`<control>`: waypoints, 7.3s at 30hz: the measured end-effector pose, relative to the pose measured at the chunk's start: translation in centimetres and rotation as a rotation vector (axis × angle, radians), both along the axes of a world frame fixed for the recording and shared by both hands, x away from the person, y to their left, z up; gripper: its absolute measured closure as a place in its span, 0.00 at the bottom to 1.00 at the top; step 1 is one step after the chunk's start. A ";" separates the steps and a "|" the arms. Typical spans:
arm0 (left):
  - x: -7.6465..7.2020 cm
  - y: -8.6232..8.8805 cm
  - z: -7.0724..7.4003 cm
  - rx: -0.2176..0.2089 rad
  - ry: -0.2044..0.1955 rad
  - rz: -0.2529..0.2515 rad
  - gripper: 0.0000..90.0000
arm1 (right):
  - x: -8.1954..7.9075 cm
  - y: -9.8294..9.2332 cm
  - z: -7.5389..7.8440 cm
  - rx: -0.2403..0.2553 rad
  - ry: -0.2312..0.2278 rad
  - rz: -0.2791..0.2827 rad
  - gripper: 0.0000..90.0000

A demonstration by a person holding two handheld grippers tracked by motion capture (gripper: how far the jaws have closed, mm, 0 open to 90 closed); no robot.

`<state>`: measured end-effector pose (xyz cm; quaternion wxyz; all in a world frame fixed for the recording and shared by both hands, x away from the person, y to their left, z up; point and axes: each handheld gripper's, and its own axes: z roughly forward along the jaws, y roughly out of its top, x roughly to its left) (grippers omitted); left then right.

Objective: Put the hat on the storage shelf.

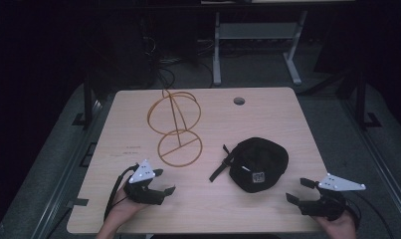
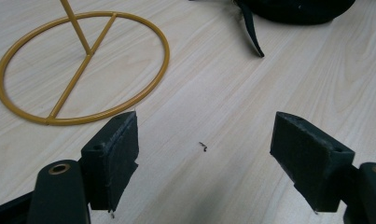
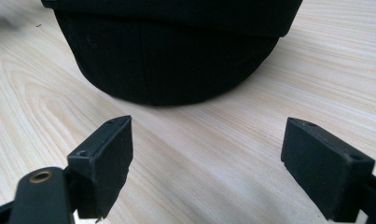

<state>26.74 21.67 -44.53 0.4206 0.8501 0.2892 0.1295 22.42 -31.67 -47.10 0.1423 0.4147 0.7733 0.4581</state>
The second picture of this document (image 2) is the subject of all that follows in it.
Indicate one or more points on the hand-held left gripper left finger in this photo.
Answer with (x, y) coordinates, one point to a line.
(109, 161)

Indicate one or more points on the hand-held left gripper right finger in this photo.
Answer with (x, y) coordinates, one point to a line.
(313, 158)

